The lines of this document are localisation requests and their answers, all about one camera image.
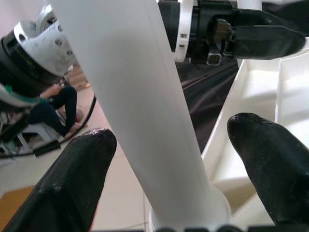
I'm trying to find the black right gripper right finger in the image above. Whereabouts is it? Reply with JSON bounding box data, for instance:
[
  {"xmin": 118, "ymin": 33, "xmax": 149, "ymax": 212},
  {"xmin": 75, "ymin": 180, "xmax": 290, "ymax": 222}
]
[{"xmin": 226, "ymin": 112, "xmax": 309, "ymax": 225}]

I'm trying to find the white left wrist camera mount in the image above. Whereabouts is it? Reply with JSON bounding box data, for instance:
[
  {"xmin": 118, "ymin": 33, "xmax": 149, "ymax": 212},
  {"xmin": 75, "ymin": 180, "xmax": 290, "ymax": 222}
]
[{"xmin": 173, "ymin": 0, "xmax": 263, "ymax": 62}]

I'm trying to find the white plastic table leg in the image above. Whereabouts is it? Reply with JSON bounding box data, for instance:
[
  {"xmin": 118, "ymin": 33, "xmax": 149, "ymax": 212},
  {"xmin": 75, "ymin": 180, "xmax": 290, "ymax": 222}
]
[{"xmin": 49, "ymin": 0, "xmax": 232, "ymax": 230}]

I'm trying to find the seated person in dark clothes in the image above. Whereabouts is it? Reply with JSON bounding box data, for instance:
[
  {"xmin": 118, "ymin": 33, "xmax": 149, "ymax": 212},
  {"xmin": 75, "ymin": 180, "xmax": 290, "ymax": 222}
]
[{"xmin": 28, "ymin": 84, "xmax": 84, "ymax": 137}]

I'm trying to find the brown floor mat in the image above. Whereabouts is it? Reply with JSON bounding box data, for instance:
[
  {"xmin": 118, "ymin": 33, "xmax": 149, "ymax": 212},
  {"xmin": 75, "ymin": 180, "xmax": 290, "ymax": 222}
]
[{"xmin": 0, "ymin": 186, "xmax": 34, "ymax": 213}]

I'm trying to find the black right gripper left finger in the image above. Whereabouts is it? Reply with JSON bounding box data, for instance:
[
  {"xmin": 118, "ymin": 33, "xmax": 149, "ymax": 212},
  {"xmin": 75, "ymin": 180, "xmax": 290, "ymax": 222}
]
[{"xmin": 3, "ymin": 128, "xmax": 117, "ymax": 232}]

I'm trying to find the white plastic table top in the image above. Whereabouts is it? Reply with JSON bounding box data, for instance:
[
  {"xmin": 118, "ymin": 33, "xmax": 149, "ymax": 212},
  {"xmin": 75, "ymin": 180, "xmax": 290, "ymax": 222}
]
[{"xmin": 200, "ymin": 36, "xmax": 309, "ymax": 232}]

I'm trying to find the black table cloth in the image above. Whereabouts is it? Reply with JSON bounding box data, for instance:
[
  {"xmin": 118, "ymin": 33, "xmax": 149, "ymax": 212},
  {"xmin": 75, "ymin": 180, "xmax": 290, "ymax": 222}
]
[{"xmin": 175, "ymin": 0, "xmax": 309, "ymax": 155}]

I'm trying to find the grey plastic stool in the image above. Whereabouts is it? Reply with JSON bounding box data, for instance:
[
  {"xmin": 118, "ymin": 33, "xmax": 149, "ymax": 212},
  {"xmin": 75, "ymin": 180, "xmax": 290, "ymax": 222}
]
[{"xmin": 16, "ymin": 122, "xmax": 61, "ymax": 155}]

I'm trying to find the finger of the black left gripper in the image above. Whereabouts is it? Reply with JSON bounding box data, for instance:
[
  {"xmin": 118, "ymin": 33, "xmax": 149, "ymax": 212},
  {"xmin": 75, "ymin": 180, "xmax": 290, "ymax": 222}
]
[
  {"xmin": 230, "ymin": 8, "xmax": 292, "ymax": 28},
  {"xmin": 222, "ymin": 25, "xmax": 307, "ymax": 60}
]

